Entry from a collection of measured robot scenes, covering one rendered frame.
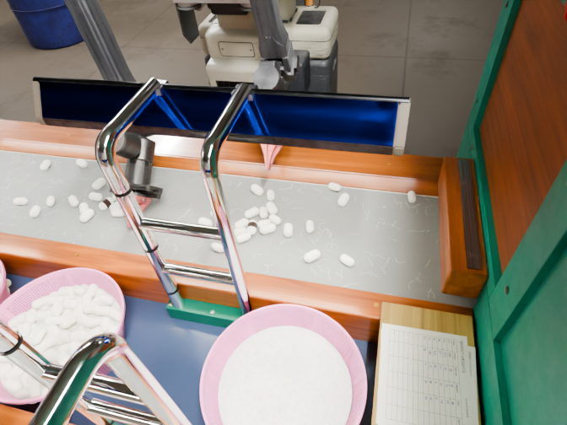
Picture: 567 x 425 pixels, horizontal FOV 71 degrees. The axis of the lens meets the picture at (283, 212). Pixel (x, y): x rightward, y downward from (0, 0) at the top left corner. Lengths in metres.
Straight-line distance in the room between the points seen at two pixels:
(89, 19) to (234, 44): 0.58
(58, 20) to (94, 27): 3.32
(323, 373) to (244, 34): 1.06
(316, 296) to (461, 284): 0.25
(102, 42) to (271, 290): 0.61
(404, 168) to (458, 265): 0.37
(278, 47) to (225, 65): 0.53
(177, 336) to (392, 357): 0.42
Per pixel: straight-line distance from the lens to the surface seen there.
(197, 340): 0.85
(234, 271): 0.66
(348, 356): 0.73
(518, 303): 0.60
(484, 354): 0.71
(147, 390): 0.46
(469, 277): 0.72
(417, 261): 0.85
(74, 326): 0.91
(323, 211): 0.93
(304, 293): 0.76
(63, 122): 0.79
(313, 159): 1.03
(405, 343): 0.71
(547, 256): 0.53
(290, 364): 0.73
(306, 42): 1.64
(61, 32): 4.31
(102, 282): 0.91
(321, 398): 0.71
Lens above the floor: 1.41
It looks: 46 degrees down
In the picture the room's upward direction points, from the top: 6 degrees counter-clockwise
